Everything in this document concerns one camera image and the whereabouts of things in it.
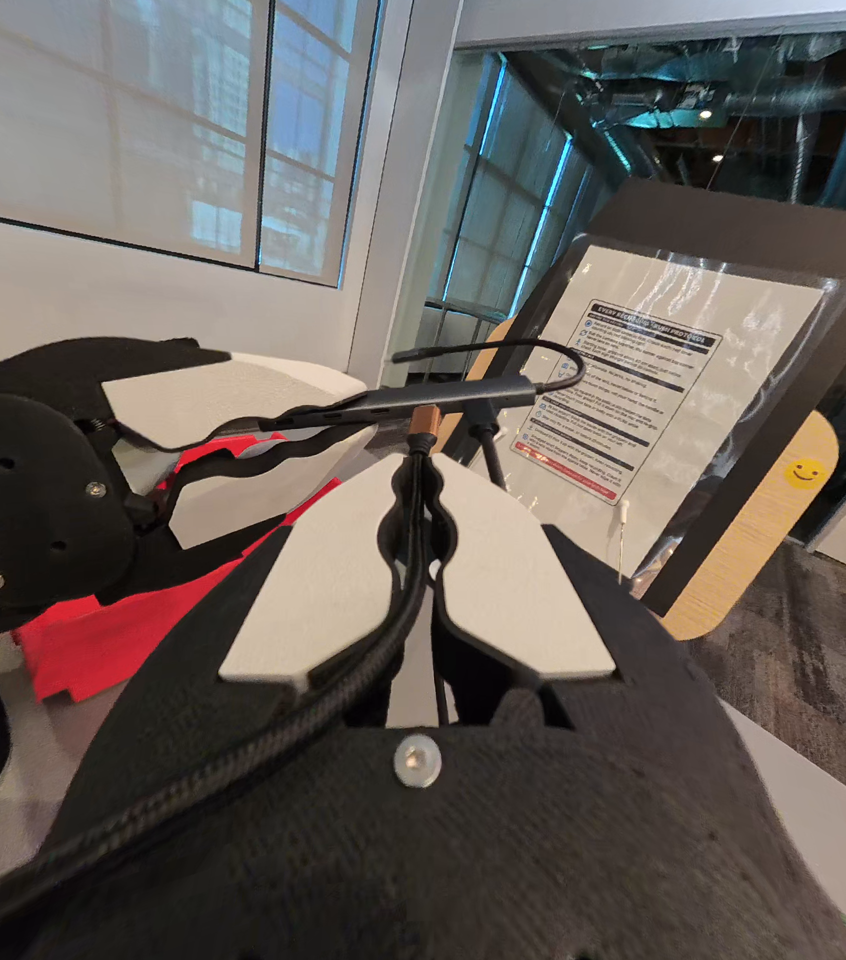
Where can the red plastic bin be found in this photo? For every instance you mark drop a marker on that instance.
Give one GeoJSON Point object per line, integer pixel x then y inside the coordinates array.
{"type": "Point", "coordinates": [93, 637]}

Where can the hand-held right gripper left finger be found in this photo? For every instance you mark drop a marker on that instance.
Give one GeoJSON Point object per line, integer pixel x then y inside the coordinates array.
{"type": "Point", "coordinates": [303, 585]}

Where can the black sign board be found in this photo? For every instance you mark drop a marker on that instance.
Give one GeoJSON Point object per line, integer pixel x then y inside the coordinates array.
{"type": "Point", "coordinates": [730, 217]}

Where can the grey usb hub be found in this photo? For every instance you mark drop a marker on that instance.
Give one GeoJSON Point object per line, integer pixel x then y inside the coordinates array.
{"type": "Point", "coordinates": [468, 391]}

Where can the wooden board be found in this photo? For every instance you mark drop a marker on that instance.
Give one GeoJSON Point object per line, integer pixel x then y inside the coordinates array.
{"type": "Point", "coordinates": [753, 555]}

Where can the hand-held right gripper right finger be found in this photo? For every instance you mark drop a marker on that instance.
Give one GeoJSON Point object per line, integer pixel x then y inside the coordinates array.
{"type": "Point", "coordinates": [513, 585]}

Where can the window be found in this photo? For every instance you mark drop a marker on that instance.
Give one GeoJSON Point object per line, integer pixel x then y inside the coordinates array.
{"type": "Point", "coordinates": [130, 112]}

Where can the yellow smiley sticker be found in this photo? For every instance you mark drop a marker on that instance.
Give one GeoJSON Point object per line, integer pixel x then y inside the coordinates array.
{"type": "Point", "coordinates": [805, 474]}

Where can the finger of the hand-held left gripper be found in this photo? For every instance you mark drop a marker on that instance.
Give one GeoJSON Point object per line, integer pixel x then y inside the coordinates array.
{"type": "Point", "coordinates": [228, 397]}
{"type": "Point", "coordinates": [243, 502]}

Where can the white instruction sheet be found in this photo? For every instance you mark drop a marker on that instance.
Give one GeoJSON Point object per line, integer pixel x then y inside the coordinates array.
{"type": "Point", "coordinates": [753, 390]}

